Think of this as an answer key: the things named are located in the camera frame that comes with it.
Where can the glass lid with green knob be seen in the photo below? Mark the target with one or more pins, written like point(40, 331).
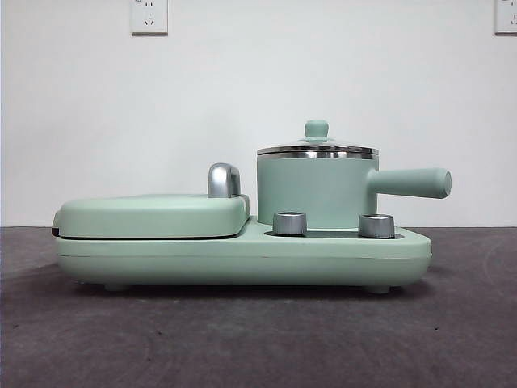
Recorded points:
point(317, 127)

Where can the silver control knob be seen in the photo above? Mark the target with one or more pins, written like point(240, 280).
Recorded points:
point(376, 225)
point(290, 223)

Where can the mint green breakfast machine base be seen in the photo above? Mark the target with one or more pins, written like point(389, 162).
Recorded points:
point(242, 262)

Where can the white wall socket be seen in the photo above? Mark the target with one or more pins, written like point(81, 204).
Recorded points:
point(148, 18)
point(507, 18)

